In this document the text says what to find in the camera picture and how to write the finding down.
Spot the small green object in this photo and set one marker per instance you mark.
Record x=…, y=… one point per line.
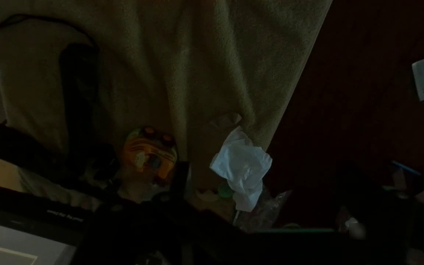
x=225, y=192

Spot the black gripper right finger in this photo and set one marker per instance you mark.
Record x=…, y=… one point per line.
x=374, y=222

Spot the beige towel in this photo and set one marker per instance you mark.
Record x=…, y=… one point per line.
x=172, y=60

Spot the orange toy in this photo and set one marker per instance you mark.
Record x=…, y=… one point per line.
x=147, y=155

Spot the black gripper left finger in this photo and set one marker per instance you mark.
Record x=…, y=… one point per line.
x=138, y=236

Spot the clear plastic bag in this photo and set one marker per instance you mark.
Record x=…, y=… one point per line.
x=265, y=211

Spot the white crumpled tissue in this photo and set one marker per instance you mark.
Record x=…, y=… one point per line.
x=241, y=167

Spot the black slim bar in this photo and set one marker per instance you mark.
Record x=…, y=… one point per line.
x=29, y=153

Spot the black long box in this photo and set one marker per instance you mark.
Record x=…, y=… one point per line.
x=25, y=214

